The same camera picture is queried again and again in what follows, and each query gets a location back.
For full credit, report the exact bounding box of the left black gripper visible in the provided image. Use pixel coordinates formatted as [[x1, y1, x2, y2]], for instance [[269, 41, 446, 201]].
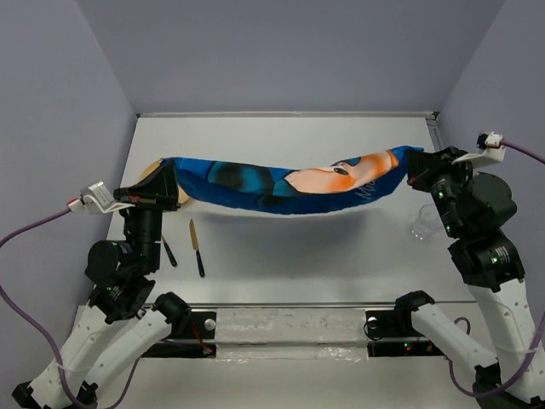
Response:
[[116, 156, 184, 269]]

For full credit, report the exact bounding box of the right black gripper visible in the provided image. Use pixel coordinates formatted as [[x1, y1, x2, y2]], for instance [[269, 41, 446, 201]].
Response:
[[404, 144, 474, 235]]

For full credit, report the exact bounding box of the blue cartoon placemat cloth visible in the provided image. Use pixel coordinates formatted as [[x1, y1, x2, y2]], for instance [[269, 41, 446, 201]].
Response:
[[172, 146, 423, 215]]

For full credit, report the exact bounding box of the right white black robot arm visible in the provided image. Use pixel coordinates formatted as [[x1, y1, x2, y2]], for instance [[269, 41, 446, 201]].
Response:
[[392, 147, 544, 408]]

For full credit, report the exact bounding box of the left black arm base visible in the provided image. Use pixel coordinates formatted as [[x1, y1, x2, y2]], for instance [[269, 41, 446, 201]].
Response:
[[142, 309, 217, 359]]

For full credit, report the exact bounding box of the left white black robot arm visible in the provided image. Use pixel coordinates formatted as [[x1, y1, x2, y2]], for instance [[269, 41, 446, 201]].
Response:
[[12, 160, 191, 408]]

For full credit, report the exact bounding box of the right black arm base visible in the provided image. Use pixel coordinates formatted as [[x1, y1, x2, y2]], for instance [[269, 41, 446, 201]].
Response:
[[363, 291, 444, 358]]

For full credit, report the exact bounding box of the tan round plate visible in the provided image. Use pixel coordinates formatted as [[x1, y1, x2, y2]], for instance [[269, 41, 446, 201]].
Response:
[[138, 158, 191, 205]]

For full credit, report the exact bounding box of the clear plastic cup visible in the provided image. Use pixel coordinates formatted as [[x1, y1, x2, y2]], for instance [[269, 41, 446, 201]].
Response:
[[410, 204, 443, 242]]

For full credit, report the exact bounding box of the metal table edge rail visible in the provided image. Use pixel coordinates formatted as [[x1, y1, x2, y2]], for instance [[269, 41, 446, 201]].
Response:
[[136, 111, 437, 119]]

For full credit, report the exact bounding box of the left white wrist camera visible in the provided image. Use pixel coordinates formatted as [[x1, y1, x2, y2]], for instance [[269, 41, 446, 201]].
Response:
[[67, 181, 133, 215]]

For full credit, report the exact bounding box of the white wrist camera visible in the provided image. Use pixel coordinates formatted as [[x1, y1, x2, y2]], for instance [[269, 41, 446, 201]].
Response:
[[451, 131, 506, 169], [67, 181, 133, 215]]

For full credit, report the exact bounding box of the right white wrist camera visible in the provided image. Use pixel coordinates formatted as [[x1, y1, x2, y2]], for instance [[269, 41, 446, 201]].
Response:
[[451, 131, 506, 169]]

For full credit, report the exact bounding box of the gold fork dark handle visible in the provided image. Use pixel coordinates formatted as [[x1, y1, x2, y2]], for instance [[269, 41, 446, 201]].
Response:
[[161, 235, 178, 268]]

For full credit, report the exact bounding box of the gold knife dark handle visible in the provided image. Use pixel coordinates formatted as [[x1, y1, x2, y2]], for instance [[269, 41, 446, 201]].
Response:
[[189, 219, 205, 278]]

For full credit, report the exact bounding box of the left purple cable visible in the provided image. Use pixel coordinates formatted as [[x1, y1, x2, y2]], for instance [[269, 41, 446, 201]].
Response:
[[0, 206, 141, 409]]

